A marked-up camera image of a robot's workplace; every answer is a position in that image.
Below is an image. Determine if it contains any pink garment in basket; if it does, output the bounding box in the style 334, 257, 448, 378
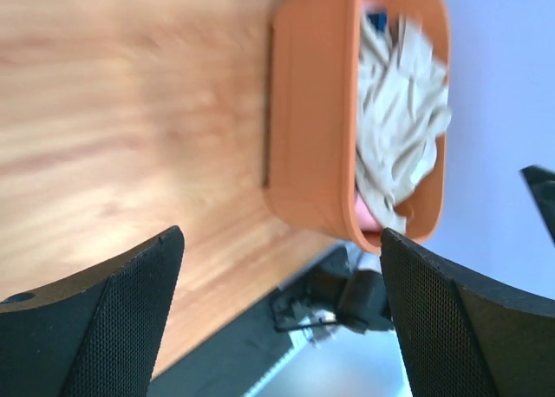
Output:
354, 192, 382, 232

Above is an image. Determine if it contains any blue garment in basket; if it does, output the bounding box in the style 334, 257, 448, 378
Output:
366, 9, 388, 33

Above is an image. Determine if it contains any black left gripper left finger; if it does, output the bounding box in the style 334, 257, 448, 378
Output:
1, 226, 185, 396

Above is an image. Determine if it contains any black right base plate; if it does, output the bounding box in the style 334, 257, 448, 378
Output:
270, 244, 395, 335

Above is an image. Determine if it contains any orange plastic laundry basket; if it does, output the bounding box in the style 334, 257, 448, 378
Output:
265, 0, 450, 254

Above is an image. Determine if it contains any beige t shirt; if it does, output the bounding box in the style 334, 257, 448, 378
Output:
355, 14, 452, 233

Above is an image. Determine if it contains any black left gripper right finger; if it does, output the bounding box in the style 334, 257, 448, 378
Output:
381, 230, 554, 396

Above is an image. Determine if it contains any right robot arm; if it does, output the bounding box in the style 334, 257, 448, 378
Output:
520, 165, 555, 241

